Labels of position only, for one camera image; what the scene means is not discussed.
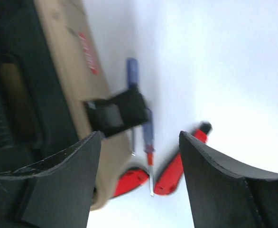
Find blue handled screwdriver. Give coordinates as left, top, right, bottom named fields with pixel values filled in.
left=126, top=57, right=138, bottom=156
left=142, top=108, right=155, bottom=197

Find tan plastic tool box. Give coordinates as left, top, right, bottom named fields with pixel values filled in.
left=35, top=0, right=131, bottom=211

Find red handled pliers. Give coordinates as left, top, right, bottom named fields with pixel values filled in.
left=112, top=167, right=149, bottom=198
left=154, top=122, right=212, bottom=196

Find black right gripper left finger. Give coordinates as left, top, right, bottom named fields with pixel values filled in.
left=0, top=132, right=101, bottom=228

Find black tool box tray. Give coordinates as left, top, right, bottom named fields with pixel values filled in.
left=0, top=0, right=78, bottom=172

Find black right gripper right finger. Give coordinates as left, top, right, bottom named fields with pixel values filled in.
left=179, top=131, right=278, bottom=228

